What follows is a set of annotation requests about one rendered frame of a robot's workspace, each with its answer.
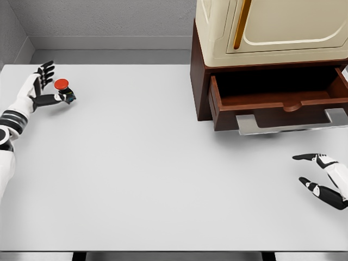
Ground brown wooden cabinet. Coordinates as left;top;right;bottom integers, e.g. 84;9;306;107
189;17;348;122

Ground cream appliance with gold handle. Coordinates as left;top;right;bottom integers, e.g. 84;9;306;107
195;0;348;68

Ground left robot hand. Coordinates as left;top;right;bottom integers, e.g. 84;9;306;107
16;60;66;113

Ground red button switch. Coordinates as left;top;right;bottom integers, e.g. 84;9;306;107
54;78;77;105

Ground brown wooden drawer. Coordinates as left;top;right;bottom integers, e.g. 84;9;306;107
208;67;348;136

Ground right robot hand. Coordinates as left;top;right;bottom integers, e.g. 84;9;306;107
292;153;348;210

